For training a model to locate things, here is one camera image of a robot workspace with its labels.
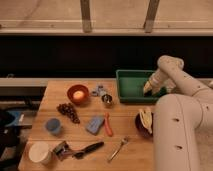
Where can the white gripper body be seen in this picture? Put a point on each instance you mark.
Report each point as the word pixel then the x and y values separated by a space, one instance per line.
pixel 157 79

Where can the whitish gripper finger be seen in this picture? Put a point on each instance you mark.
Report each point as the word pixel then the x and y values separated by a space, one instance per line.
pixel 156 91

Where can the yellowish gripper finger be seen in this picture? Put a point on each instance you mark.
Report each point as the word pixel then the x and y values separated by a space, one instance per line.
pixel 147 87

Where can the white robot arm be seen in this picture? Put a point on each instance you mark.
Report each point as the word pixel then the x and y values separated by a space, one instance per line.
pixel 177 116

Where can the green plastic tray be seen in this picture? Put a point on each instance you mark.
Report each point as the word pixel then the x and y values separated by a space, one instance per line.
pixel 130 85

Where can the dark purple bowl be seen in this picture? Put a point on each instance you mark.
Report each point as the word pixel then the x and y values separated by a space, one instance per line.
pixel 141 129

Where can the small metal cup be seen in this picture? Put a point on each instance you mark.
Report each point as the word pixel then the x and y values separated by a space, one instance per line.
pixel 107 99

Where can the blue grey small toy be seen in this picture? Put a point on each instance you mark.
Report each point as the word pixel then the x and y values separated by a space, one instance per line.
pixel 98 91

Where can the metal fork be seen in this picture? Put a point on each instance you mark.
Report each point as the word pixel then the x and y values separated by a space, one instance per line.
pixel 123 142

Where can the blue sponge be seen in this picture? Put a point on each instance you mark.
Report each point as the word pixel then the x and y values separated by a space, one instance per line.
pixel 94 125

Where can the egg in orange bowl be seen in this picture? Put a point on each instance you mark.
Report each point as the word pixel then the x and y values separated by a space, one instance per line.
pixel 78 95

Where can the orange bowl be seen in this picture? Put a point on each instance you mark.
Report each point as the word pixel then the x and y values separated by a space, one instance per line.
pixel 75 88

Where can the bunch of dark grapes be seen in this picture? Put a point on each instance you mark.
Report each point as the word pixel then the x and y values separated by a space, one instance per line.
pixel 68 110

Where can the blue plastic cup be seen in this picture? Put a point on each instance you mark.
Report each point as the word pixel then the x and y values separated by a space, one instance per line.
pixel 53 126

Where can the metal can opener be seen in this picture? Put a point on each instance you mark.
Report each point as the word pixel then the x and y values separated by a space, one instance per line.
pixel 62 150

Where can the white cup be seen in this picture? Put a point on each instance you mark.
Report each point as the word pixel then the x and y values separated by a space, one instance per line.
pixel 40 152

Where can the dark equipment at left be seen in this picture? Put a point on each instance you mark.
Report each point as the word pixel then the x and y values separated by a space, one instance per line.
pixel 10 136

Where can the black handled utensil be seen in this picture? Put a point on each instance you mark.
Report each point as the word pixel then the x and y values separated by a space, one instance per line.
pixel 91 148

